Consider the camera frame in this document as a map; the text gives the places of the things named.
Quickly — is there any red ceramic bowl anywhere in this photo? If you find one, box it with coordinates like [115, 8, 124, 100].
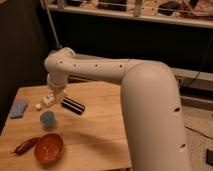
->
[34, 133, 64, 164]

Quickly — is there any wooden shelf with clutter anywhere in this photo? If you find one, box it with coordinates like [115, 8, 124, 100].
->
[40, 0, 213, 29]

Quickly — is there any grey metal beam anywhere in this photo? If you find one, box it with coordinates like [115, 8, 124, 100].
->
[48, 49, 213, 93]

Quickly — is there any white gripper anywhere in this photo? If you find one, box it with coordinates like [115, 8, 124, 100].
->
[47, 74, 68, 95]

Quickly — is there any dark red chili pepper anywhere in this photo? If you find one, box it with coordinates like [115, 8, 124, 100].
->
[13, 137, 39, 156]

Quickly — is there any blue sponge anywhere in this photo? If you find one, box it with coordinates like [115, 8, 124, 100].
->
[9, 101, 28, 119]

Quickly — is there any small white cube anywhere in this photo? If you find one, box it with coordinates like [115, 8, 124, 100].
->
[35, 103, 42, 110]

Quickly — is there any blue cup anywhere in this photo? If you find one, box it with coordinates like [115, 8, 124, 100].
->
[40, 111, 56, 128]

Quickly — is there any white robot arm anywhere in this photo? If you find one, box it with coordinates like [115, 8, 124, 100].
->
[44, 48, 191, 171]

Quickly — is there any black box on floor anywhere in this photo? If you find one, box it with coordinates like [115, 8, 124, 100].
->
[206, 149, 213, 166]

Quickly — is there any black rectangular box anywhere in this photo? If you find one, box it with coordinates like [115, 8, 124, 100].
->
[61, 97, 85, 115]

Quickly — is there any metal pole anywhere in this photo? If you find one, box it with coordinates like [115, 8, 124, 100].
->
[42, 0, 62, 49]

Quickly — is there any black cable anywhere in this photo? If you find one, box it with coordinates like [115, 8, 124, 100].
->
[179, 33, 213, 91]

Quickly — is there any white plastic bottle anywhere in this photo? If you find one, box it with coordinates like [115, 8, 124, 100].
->
[41, 90, 67, 108]

